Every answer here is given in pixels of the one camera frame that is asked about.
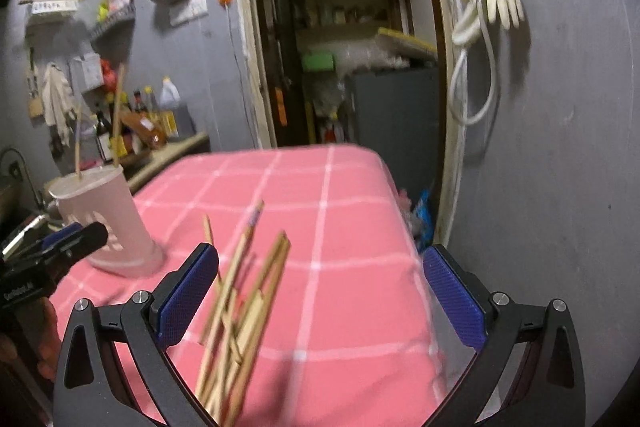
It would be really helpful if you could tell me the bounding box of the beige kitchen counter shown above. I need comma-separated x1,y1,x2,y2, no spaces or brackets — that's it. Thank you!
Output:
120,132,211,190

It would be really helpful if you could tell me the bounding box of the white red-label jug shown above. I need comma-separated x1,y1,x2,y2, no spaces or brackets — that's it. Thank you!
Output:
324,116,347,144

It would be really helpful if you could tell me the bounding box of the white wall socket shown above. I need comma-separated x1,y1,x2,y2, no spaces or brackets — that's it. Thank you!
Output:
169,0,209,27

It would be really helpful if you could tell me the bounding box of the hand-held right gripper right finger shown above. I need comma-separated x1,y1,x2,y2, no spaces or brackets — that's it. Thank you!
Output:
422,244,586,427

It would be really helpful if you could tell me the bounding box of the yellow foam pad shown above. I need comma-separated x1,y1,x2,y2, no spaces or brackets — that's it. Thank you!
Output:
375,27,439,58

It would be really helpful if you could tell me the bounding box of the red plastic bag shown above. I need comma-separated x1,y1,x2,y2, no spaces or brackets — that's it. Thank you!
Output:
100,59,119,92

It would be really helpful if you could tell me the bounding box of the clear plastic bag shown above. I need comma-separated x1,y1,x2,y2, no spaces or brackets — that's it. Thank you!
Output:
334,43,417,72

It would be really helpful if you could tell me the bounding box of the tan bamboo chopstick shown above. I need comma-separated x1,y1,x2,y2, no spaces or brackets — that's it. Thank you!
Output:
111,63,126,168

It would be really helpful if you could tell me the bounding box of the white hose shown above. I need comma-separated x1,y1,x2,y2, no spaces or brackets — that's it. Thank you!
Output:
448,0,502,126

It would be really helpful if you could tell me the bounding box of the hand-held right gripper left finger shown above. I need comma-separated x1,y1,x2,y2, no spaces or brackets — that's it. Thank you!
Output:
52,243,221,427

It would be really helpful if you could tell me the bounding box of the large dark glass bottle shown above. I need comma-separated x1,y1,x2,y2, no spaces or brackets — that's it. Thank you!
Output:
94,110,114,160

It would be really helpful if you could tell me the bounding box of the green box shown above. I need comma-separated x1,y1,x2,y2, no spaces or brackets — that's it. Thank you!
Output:
302,51,335,72

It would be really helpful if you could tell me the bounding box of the white wall box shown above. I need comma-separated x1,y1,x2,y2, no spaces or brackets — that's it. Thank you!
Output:
70,54,104,90

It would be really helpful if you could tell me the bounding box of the grey wall basket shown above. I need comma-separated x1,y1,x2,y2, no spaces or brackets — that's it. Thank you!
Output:
90,4,137,40

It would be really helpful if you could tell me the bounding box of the pink plastic cup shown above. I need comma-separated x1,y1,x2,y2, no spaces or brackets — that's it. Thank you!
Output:
47,166,166,278

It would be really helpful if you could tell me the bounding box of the dark grey cabinet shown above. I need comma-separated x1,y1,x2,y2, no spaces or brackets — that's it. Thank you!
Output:
345,66,444,208

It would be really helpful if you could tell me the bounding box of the white wall rack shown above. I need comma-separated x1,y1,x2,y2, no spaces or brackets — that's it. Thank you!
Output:
19,0,86,26

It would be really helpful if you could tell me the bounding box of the white hanging towel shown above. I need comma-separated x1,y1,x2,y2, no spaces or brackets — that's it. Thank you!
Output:
42,63,76,146

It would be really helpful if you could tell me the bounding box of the person's left hand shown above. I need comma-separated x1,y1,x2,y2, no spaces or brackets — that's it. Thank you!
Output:
31,298,63,383

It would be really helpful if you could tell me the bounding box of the wooden knife holder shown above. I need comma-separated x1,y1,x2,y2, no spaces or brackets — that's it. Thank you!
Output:
26,49,45,120

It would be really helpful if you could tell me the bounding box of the pink checked tablecloth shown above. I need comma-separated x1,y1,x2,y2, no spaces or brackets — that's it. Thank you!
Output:
50,146,451,427

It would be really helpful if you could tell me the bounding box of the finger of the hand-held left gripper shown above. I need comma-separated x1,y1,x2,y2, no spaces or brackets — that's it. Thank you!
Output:
54,221,109,269
0,226,83,264

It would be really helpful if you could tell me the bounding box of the thin white cable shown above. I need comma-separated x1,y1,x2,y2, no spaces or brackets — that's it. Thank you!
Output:
226,6,252,135

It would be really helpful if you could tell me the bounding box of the wooden door frame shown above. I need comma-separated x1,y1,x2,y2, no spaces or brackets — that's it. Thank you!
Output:
232,0,468,248

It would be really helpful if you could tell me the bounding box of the bunch of bamboo chopsticks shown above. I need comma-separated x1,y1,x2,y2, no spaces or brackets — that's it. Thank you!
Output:
192,199,293,427

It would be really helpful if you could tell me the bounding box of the blue plastic packet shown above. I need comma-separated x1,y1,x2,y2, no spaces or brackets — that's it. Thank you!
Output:
414,188,434,244

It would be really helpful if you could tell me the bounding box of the white jug yellow cap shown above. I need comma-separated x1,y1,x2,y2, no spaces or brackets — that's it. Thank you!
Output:
158,77,181,114

